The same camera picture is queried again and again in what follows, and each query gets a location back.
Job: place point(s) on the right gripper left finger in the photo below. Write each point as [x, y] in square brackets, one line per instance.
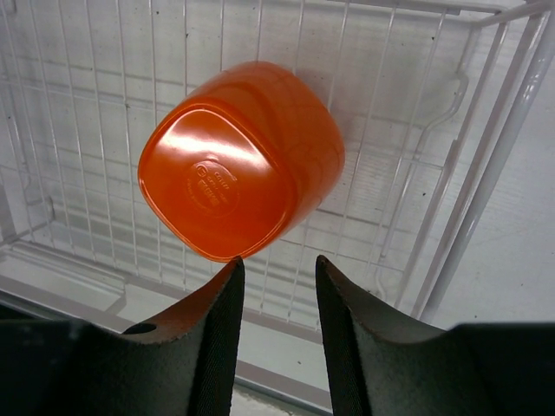
[181, 361]

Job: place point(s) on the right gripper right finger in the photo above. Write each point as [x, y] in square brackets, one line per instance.
[380, 361]

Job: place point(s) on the white wire dish rack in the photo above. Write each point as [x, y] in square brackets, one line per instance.
[444, 208]

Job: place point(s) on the orange cup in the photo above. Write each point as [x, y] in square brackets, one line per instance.
[244, 158]

